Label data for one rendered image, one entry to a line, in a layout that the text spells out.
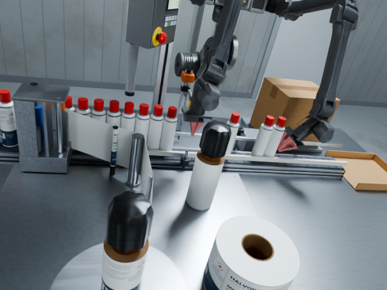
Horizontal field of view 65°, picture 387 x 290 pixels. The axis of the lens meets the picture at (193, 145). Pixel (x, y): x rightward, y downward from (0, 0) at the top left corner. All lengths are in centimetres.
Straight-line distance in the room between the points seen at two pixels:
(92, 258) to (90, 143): 42
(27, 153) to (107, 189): 27
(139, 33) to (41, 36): 281
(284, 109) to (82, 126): 89
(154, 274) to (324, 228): 68
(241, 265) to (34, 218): 57
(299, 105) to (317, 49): 327
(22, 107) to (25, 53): 291
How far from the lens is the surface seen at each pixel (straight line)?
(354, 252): 123
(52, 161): 108
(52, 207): 99
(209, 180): 93
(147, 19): 103
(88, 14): 371
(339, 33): 139
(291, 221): 120
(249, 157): 129
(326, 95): 133
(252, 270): 72
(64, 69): 390
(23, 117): 102
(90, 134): 108
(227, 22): 108
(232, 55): 179
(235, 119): 120
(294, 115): 153
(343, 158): 178
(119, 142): 103
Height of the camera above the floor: 157
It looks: 31 degrees down
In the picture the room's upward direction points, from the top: 13 degrees clockwise
